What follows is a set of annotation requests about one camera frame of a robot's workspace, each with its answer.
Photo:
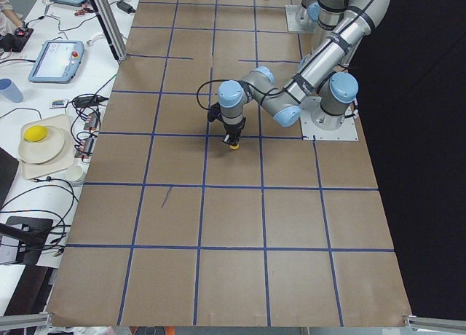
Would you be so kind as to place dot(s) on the brown paper table cover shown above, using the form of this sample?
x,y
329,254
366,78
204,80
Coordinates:
x,y
174,228

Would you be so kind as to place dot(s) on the blue plastic cup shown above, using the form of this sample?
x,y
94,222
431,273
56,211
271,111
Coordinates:
x,y
10,90

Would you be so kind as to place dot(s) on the black power adapter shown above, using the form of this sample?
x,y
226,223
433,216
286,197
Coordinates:
x,y
125,7

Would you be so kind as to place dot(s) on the teach pendant near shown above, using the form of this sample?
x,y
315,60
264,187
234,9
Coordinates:
x,y
58,62

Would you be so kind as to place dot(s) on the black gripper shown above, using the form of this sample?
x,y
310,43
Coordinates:
x,y
233,129

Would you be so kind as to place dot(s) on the beige round plate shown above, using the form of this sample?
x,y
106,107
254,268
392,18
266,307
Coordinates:
x,y
45,150

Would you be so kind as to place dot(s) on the beige tray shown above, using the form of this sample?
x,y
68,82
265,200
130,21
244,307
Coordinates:
x,y
62,161

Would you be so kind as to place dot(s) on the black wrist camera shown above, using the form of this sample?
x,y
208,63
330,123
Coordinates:
x,y
214,113

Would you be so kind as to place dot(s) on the white paper cup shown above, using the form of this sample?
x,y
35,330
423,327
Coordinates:
x,y
75,175

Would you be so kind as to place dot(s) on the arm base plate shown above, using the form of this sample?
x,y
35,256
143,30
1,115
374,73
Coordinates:
x,y
298,20
316,125

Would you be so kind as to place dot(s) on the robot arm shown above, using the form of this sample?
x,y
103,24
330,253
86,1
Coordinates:
x,y
342,24

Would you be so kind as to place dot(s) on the aluminium frame post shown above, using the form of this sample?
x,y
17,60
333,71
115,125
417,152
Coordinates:
x,y
110,29

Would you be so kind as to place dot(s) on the yellow lemon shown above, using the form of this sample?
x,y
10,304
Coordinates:
x,y
35,133

